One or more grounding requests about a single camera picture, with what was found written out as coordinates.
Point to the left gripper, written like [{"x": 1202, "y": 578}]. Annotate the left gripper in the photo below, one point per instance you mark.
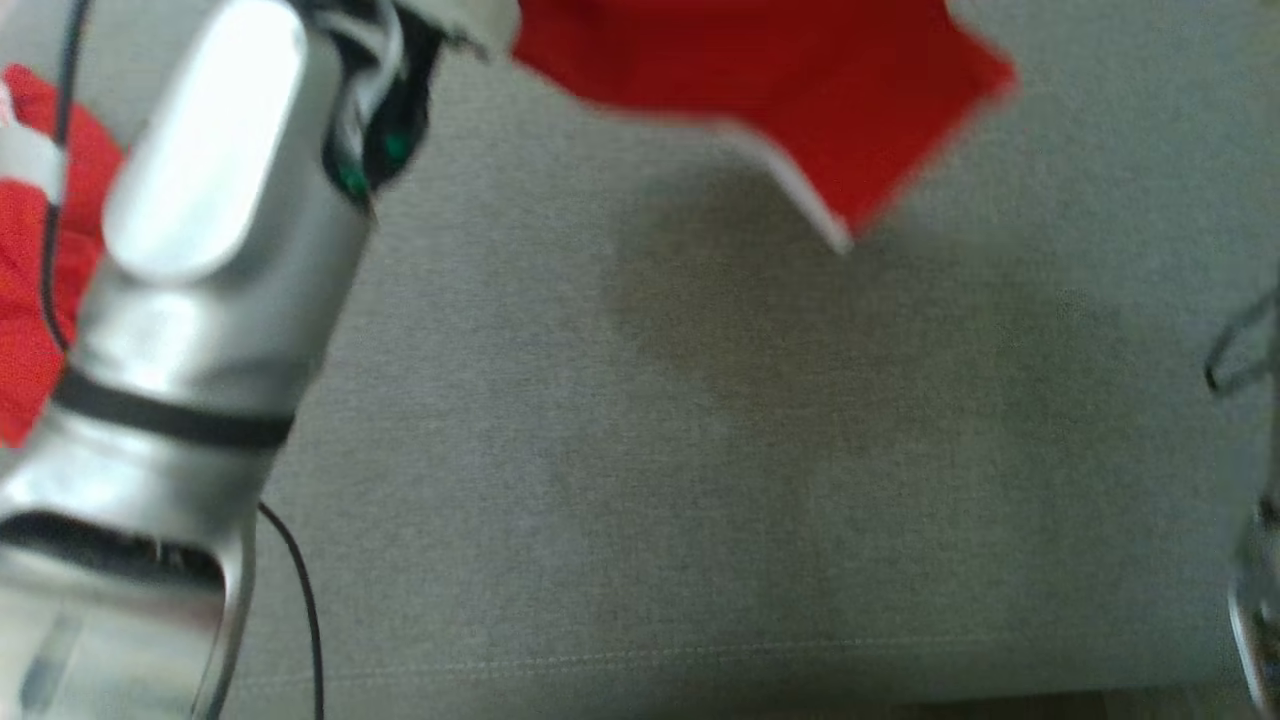
[{"x": 395, "y": 120}]

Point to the red sports shorts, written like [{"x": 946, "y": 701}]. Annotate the red sports shorts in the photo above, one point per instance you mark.
[{"x": 800, "y": 80}]

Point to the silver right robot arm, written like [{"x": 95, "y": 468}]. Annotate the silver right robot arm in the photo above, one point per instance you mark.
[{"x": 1265, "y": 590}]

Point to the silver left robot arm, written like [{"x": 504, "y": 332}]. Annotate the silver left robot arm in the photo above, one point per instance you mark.
[{"x": 200, "y": 250}]

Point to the large grey fabric ottoman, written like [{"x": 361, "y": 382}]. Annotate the large grey fabric ottoman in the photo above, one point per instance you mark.
[{"x": 700, "y": 450}]

